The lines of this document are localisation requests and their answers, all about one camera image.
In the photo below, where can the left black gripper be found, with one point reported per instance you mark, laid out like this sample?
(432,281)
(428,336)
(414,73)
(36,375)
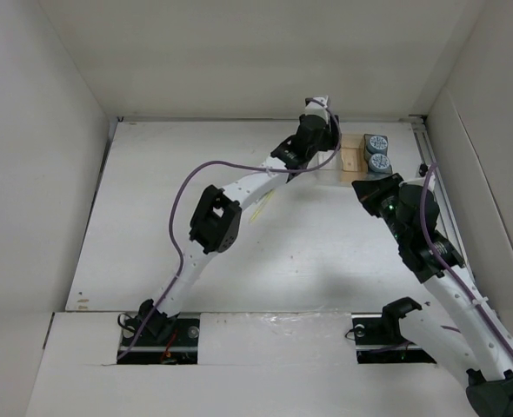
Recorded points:
(329,136)

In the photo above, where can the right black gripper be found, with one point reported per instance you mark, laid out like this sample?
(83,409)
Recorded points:
(369,191)

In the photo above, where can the blue cleaning gel jar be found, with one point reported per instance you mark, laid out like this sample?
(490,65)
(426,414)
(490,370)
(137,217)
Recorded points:
(379,164)
(376,144)

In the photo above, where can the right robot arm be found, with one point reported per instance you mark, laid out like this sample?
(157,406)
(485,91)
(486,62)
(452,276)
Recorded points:
(478,352)

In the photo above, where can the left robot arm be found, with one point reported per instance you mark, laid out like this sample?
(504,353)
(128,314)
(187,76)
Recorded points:
(215,222)

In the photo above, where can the wooden tray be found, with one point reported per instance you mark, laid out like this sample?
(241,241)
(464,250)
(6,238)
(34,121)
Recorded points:
(354,167)

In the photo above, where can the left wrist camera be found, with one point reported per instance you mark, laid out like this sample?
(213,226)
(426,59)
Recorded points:
(317,106)

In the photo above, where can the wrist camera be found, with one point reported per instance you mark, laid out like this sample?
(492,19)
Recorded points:
(317,106)
(426,171)

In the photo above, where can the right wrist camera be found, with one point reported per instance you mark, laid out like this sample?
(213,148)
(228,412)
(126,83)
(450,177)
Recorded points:
(426,171)

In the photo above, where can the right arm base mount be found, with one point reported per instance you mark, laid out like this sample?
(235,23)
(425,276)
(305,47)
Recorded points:
(378,338)

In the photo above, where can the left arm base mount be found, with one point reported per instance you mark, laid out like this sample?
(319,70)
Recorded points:
(162,341)

